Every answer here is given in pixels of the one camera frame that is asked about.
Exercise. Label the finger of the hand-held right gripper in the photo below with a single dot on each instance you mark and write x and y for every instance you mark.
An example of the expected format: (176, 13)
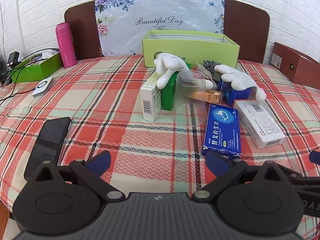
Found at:
(305, 178)
(314, 157)

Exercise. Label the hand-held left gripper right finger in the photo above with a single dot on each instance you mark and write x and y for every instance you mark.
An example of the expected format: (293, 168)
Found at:
(216, 161)

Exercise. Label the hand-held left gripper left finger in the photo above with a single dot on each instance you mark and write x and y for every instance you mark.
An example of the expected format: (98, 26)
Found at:
(100, 160)

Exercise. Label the blue medicine box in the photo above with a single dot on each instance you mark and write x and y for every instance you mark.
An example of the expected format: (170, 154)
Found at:
(220, 127)

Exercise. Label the rose gold box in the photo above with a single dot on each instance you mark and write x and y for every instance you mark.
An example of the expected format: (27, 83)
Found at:
(212, 96)

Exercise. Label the glossy blue box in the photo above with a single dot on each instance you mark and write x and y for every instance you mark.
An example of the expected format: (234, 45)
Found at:
(237, 96)

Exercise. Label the clear plastic cup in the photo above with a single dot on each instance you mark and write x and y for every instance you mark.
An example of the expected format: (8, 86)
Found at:
(190, 90)

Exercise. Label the white and green medicine box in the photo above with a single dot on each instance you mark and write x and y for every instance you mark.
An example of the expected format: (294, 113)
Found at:
(150, 97)

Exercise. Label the green packet box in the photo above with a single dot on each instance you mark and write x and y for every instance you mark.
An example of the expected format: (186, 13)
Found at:
(167, 95)

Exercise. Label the small dark tin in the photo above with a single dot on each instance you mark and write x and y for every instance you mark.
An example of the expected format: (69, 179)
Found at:
(216, 76)

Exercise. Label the steel wool scourer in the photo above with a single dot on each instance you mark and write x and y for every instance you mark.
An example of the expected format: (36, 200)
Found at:
(210, 65)

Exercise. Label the light green cardboard box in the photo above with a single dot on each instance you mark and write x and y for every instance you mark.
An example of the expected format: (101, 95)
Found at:
(200, 52)

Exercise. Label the red plaid blanket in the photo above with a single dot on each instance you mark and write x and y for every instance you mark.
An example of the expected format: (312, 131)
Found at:
(112, 135)

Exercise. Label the black smartphone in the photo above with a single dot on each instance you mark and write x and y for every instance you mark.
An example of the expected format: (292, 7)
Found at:
(47, 142)

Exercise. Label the white round device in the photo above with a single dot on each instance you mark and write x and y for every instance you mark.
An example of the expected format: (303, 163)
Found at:
(42, 87)

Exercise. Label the brown cardboard box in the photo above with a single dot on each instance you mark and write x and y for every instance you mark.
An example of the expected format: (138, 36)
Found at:
(287, 62)

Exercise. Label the green tray box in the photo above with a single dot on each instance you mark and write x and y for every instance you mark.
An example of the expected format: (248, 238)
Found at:
(42, 70)

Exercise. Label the white packet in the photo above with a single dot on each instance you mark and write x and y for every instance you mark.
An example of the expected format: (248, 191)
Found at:
(50, 53)

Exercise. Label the pink thermos bottle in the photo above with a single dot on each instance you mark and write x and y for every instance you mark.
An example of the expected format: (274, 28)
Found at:
(65, 45)

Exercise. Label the brown wooden headboard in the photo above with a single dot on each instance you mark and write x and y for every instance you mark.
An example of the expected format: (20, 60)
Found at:
(80, 30)

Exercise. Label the black power adapter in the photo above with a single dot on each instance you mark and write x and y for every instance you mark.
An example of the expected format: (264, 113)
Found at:
(13, 58)

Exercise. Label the floral printed plastic bag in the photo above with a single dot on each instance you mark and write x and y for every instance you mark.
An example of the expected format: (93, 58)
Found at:
(162, 12)

